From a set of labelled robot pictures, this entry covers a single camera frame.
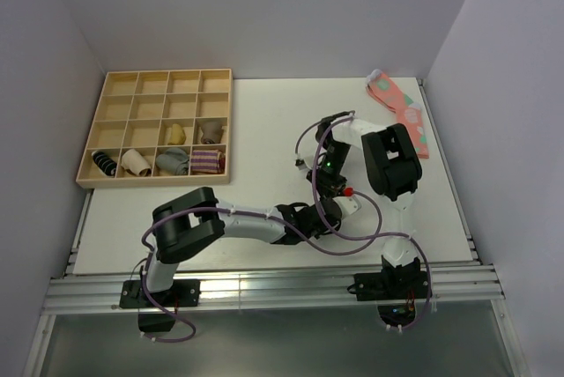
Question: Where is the black rolled sock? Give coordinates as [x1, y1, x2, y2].
[92, 151, 117, 177]

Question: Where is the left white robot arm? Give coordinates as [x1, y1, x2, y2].
[139, 187, 354, 306]

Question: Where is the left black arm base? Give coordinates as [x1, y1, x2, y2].
[119, 277, 200, 334]

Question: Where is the grey rolled sock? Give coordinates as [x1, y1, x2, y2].
[155, 147, 190, 176]

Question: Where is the taupe rolled sock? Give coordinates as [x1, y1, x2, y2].
[195, 119, 225, 144]

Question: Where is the purple striped rolled sock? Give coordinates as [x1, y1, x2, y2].
[189, 150, 226, 174]

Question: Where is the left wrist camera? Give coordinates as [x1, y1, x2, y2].
[334, 187, 361, 218]

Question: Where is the pink patterned sock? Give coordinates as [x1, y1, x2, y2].
[366, 69, 429, 159]

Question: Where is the yellow rolled sock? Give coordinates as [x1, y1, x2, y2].
[167, 123, 186, 145]

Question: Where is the beige rolled sock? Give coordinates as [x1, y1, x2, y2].
[121, 149, 152, 177]

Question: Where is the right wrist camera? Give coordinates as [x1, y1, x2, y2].
[294, 156, 309, 171]

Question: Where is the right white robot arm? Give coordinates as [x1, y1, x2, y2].
[309, 111, 423, 298]

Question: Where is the aluminium mounting rail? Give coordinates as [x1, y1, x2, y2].
[41, 263, 505, 315]

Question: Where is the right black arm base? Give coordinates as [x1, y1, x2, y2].
[346, 258, 433, 332]

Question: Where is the wooden compartment tray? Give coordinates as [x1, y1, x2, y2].
[76, 69, 233, 189]

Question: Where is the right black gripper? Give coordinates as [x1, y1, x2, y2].
[307, 142, 351, 200]

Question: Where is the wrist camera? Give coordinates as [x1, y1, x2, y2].
[334, 187, 361, 218]
[294, 156, 309, 171]

